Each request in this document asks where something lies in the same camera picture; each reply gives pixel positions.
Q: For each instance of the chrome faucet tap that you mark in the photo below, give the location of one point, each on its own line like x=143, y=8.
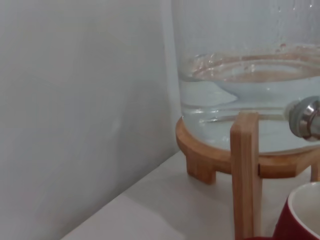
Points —
x=306, y=117

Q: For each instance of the red ceramic cup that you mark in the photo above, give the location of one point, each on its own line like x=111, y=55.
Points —
x=282, y=222

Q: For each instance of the wooden dispenser stand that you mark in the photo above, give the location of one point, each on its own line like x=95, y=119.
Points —
x=245, y=162

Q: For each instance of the glass water dispenser jar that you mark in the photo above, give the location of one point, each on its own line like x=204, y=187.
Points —
x=237, y=62

